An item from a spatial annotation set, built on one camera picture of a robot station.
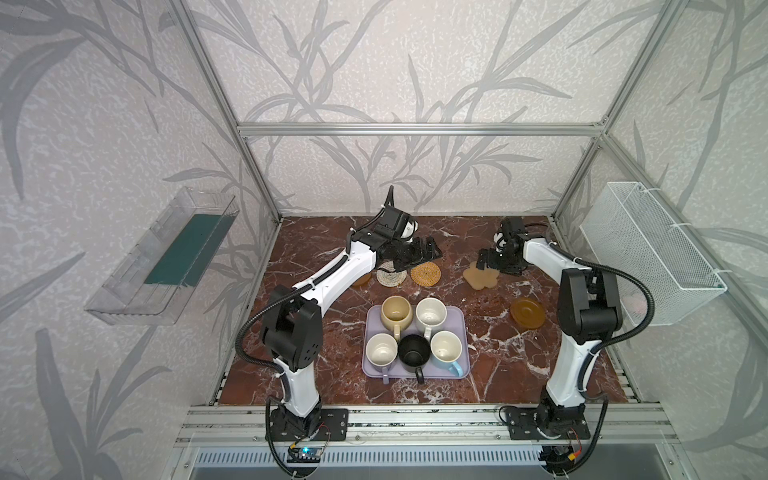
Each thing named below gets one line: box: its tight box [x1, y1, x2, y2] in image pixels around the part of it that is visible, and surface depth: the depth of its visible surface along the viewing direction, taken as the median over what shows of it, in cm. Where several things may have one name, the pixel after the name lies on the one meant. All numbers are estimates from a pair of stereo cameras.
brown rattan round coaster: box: [410, 262, 442, 287], surface depth 104 cm
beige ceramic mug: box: [380, 295, 413, 341], surface depth 86 cm
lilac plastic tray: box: [362, 305, 470, 379], surface depth 84 cm
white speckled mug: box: [415, 297, 448, 341], surface depth 88 cm
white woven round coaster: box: [376, 261, 408, 288], surface depth 104 cm
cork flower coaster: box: [463, 260, 500, 291], surface depth 103 cm
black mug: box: [398, 334, 431, 385], surface depth 80 cm
